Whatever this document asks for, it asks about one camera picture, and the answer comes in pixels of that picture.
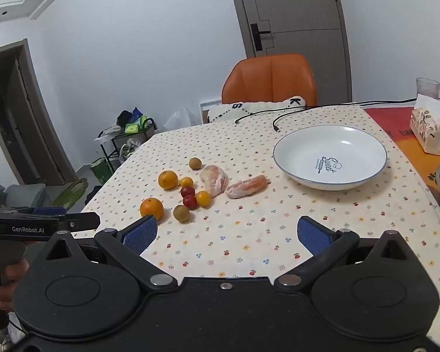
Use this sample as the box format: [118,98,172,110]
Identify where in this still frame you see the small peeled pomelo segment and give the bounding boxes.
[225,175,270,199]

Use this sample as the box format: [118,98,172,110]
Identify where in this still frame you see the white full plastic bag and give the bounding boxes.
[119,138,140,163]

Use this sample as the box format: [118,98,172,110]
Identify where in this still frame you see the grey door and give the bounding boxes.
[225,0,353,104]

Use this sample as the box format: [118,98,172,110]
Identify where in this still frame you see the patterned tissue box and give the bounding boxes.
[410,94,440,155]

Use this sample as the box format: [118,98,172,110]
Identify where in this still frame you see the dark brown door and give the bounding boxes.
[0,40,77,187]

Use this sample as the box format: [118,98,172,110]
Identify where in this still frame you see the white paper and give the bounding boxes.
[94,125,125,141]

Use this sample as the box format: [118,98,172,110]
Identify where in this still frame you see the green slipper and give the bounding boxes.
[53,178,89,208]

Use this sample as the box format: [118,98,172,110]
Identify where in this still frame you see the red orange table mat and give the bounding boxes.
[363,107,440,206]

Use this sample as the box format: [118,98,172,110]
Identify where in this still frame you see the white plate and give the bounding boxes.
[272,125,388,191]

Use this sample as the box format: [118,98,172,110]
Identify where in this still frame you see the black door handle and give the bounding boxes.
[250,23,271,52]

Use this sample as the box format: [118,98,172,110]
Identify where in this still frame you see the green packet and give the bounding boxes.
[125,115,148,134]

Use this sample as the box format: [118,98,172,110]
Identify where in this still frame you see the orange leather chair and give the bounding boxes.
[221,53,318,106]

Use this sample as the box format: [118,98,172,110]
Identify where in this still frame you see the white fluffy cushion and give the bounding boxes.
[207,96,308,123]

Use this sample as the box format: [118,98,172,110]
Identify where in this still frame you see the large peeled pomelo segment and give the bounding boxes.
[200,165,229,197]

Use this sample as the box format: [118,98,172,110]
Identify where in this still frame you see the person's left hand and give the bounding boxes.
[0,258,31,313]

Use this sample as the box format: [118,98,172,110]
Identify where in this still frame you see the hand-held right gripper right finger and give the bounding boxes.
[274,216,416,294]

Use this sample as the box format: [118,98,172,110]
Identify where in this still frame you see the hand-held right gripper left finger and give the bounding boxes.
[40,216,178,292]

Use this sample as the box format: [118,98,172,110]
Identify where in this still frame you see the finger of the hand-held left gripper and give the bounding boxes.
[11,207,67,216]
[58,211,101,231]

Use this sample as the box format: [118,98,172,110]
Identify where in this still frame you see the clear drinking glass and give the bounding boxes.
[416,77,440,99]

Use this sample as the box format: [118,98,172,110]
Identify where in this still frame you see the green box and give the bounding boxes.
[90,158,114,185]

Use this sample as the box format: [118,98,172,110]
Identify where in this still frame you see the grey sofa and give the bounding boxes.
[0,166,46,209]

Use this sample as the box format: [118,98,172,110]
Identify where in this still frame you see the black metal rack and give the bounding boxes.
[94,117,158,175]

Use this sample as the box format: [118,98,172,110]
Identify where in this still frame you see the orange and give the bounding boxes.
[158,170,179,190]
[139,197,165,222]

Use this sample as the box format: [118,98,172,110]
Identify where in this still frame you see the translucent plastic bag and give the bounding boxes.
[164,108,200,133]

